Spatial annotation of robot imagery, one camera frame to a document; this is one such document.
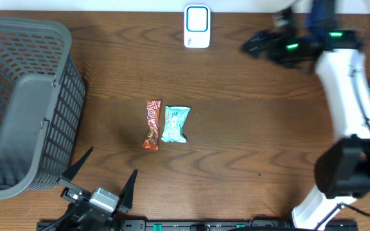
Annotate white barcode scanner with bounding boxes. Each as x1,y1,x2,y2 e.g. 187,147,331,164
184,4,211,49

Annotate red Top candy bar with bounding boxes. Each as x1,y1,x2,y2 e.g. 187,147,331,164
143,99,162,150

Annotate light blue snack pouch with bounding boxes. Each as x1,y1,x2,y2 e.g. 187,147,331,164
161,106,191,143

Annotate grey plastic shopping basket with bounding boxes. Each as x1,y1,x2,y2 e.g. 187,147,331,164
0,17,86,200

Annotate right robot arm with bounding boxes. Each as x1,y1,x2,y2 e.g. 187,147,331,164
242,0,370,230

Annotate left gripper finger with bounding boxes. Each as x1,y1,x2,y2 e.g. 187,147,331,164
62,146,94,182
117,169,138,213

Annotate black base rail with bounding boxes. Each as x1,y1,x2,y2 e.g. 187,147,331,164
37,219,359,231

